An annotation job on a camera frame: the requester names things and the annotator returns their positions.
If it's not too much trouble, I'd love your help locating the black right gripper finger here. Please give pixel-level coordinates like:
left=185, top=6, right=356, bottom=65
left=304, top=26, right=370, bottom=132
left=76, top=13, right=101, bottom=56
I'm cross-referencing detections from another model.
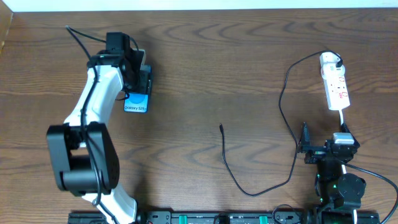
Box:
left=340, top=123, right=358, bottom=144
left=299, top=122, right=310, bottom=148

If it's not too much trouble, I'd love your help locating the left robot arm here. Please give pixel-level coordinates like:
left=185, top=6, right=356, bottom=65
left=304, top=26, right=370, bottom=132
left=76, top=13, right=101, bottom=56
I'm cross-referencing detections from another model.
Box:
left=46, top=32, right=153, bottom=223

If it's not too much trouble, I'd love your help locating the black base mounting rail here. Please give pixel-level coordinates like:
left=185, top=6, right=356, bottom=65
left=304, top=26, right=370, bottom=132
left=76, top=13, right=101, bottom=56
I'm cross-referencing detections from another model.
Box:
left=67, top=211, right=380, bottom=224

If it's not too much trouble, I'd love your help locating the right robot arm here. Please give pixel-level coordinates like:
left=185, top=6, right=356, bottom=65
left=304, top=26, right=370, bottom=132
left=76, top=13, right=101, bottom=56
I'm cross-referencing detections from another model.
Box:
left=298, top=123, right=366, bottom=223

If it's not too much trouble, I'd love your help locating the blue screen Galaxy smartphone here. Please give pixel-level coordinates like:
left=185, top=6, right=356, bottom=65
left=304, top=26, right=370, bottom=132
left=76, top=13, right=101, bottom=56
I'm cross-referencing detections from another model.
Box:
left=124, top=93, right=149, bottom=113

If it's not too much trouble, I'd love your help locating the white USB charger plug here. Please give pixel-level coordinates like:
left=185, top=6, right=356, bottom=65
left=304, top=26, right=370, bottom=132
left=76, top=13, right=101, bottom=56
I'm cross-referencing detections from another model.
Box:
left=320, top=52, right=343, bottom=68

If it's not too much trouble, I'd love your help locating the black USB charging cable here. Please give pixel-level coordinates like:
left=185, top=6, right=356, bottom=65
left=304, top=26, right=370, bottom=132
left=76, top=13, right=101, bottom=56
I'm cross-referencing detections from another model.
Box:
left=219, top=49, right=344, bottom=197

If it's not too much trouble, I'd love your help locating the white power strip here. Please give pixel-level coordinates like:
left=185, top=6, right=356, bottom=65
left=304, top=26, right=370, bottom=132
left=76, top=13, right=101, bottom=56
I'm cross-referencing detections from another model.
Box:
left=321, top=63, right=350, bottom=111

